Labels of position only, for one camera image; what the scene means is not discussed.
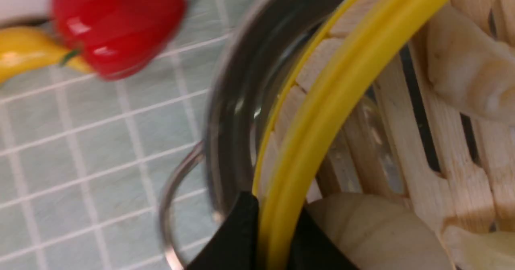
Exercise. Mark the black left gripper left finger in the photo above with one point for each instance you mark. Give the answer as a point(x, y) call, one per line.
point(232, 247)

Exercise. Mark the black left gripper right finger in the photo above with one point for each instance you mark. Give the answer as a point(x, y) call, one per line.
point(311, 249)

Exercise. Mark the yellow-rimmed bamboo steamer basket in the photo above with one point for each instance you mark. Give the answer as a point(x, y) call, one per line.
point(359, 115)

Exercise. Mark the stainless steel pot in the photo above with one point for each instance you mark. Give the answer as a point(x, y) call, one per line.
point(251, 71)

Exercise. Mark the white steamed bun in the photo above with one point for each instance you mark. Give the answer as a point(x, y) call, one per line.
point(376, 234)

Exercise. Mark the green checkered tablecloth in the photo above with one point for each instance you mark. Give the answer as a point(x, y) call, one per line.
point(83, 162)

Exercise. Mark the white dumpling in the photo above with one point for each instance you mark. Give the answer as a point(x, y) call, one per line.
point(468, 69)

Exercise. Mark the red bell pepper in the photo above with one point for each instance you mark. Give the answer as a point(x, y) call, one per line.
point(116, 38)

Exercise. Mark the yellow banana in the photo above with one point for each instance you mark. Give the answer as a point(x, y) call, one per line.
point(24, 48)

